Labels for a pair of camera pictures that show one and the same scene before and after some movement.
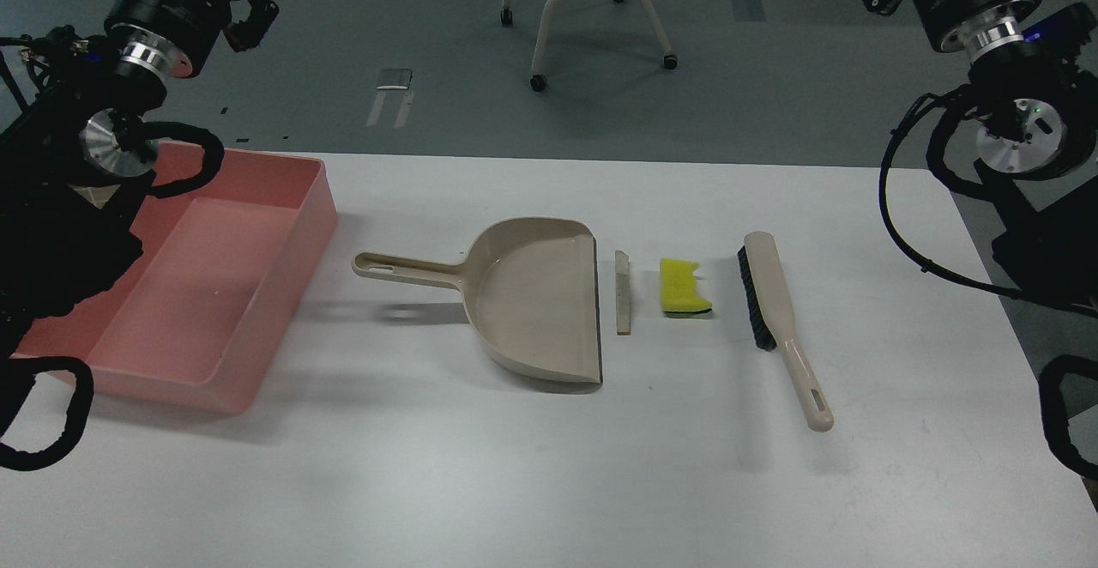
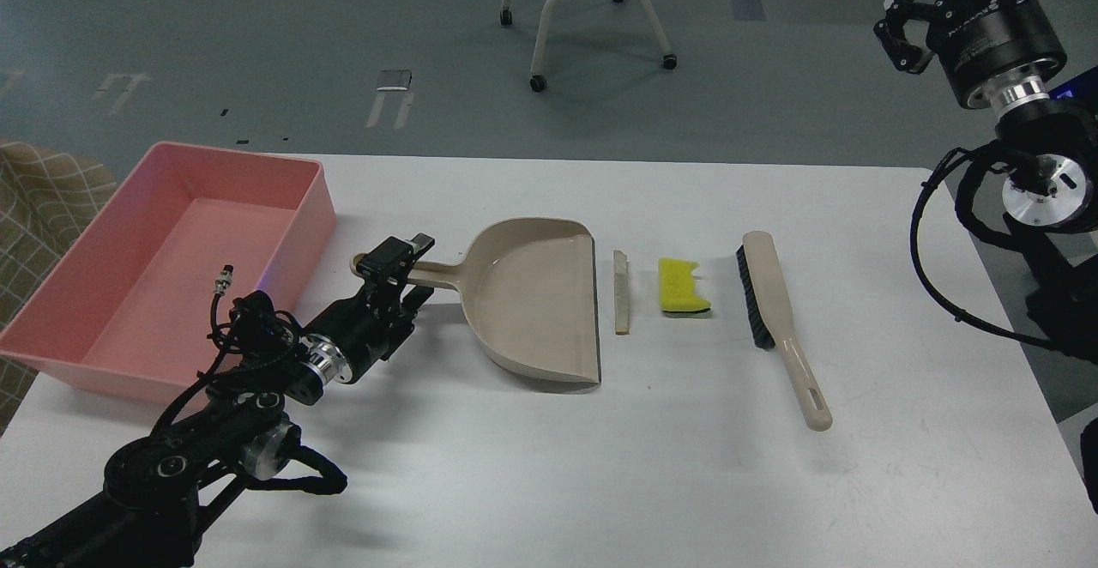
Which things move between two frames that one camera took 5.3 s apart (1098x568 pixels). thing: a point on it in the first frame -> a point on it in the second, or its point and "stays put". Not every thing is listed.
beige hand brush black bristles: (762, 280) stays put
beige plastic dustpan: (533, 288) stays put
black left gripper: (174, 4) -> (369, 322)
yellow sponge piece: (678, 287) stays put
